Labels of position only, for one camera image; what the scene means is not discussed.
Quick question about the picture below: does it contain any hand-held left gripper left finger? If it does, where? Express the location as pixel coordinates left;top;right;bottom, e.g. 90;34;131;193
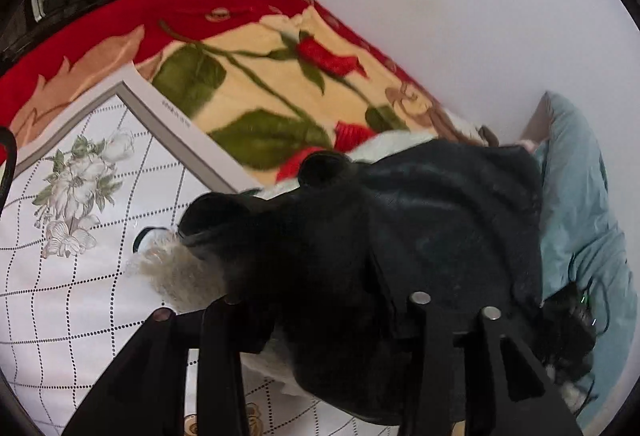
62;300;277;436

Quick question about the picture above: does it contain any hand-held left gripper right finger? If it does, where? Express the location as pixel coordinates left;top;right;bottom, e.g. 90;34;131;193
400;291;584;436

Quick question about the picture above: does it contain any black leather jacket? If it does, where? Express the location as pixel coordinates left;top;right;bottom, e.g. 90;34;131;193
131;138;547;428

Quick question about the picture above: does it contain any light blue pillow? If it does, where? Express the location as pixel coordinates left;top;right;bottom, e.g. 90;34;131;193
520;91;639;433

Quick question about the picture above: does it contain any white floral patterned cloth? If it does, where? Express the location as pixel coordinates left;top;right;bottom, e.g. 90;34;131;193
0;63;402;436

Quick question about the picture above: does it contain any red floral blanket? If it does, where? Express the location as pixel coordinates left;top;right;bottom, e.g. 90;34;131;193
0;0;501;184

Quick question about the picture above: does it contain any black cable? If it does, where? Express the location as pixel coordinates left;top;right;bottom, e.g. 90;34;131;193
0;126;19;219
567;243;613;334

